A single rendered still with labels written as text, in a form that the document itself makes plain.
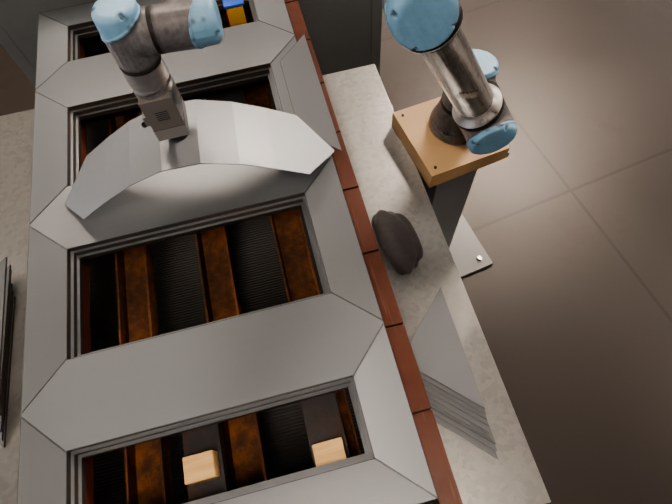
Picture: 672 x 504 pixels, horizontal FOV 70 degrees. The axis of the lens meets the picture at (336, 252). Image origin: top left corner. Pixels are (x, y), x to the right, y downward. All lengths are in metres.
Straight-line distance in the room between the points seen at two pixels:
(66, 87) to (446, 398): 1.29
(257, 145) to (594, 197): 1.64
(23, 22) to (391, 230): 1.35
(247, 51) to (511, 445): 1.21
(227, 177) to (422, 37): 0.57
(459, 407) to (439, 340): 0.15
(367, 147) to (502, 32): 1.63
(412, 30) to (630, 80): 2.09
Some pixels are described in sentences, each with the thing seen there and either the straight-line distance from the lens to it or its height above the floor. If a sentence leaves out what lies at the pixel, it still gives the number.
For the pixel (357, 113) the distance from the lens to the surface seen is 1.53.
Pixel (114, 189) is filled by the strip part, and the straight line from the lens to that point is 1.14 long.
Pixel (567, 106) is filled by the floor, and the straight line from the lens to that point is 2.66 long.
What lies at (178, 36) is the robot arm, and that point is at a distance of 0.89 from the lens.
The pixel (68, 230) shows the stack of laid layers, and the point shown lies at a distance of 1.30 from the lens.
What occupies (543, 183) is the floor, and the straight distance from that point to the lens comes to 2.33.
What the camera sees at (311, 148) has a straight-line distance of 1.17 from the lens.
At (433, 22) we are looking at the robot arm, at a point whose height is 1.26.
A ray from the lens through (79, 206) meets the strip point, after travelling 1.25.
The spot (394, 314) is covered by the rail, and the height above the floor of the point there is 0.83.
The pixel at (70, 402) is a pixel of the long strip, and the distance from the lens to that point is 1.13.
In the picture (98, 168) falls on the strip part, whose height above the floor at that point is 0.94.
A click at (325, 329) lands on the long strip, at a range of 1.01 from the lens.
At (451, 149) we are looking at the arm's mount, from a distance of 1.40.
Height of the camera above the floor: 1.81
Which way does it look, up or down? 64 degrees down
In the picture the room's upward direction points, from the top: 6 degrees counter-clockwise
